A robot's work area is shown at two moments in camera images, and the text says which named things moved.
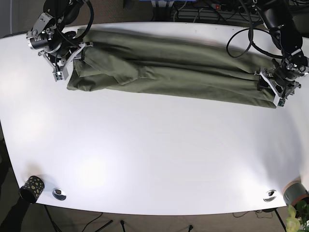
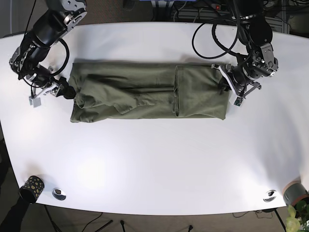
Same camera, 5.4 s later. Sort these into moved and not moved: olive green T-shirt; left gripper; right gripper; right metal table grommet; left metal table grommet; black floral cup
Moved: left gripper; olive green T-shirt; right gripper
Not moved: right metal table grommet; black floral cup; left metal table grommet
